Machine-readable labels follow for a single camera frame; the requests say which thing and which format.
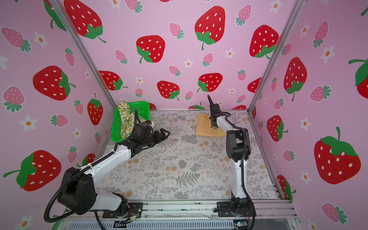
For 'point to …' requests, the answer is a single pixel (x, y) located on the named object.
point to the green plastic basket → (143, 108)
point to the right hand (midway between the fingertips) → (218, 120)
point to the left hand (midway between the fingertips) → (167, 135)
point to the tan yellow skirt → (203, 127)
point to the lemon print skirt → (127, 119)
